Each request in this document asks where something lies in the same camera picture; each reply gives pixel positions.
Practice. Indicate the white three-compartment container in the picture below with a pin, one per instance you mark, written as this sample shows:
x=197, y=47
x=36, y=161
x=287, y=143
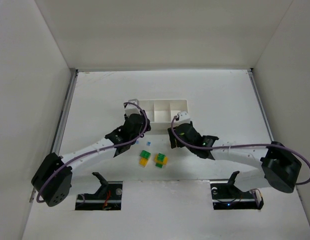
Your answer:
x=160, y=112

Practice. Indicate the right aluminium table rail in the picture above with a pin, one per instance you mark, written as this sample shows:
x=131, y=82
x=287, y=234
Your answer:
x=260, y=139

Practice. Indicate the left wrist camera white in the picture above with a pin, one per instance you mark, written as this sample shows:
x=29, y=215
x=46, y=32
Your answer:
x=131, y=107

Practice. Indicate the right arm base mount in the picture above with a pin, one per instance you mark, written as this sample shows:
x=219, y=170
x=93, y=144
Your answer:
x=225, y=196

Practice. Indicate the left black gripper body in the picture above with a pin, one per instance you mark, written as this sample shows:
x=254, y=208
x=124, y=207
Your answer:
x=134, y=120

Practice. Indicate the green yellow lego stack right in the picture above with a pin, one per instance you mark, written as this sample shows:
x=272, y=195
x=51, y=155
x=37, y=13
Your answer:
x=160, y=160

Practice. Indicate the green yellow lego stack left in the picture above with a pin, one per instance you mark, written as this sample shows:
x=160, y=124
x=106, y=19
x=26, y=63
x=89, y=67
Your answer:
x=144, y=158

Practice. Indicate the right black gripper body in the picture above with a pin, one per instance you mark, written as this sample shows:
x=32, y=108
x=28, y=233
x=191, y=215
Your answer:
x=184, y=130

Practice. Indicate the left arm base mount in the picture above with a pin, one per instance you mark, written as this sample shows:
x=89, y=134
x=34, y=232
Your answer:
x=108, y=197

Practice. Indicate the left aluminium table rail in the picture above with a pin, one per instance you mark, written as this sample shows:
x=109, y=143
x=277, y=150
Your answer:
x=60, y=125

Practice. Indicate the aluminium table rail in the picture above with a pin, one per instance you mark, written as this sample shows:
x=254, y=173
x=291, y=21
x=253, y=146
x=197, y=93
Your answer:
x=260, y=139
x=60, y=125

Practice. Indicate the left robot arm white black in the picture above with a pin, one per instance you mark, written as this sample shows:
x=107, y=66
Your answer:
x=107, y=148

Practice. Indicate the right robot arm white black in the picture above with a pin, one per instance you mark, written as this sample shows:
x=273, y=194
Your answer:
x=282, y=178

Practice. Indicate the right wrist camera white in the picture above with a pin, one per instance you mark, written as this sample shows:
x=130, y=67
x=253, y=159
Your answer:
x=182, y=117

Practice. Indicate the green yellow lego stack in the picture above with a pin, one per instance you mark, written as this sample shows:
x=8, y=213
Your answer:
x=160, y=160
x=144, y=158

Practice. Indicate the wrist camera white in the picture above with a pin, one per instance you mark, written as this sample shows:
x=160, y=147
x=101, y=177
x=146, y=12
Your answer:
x=131, y=107
x=182, y=117

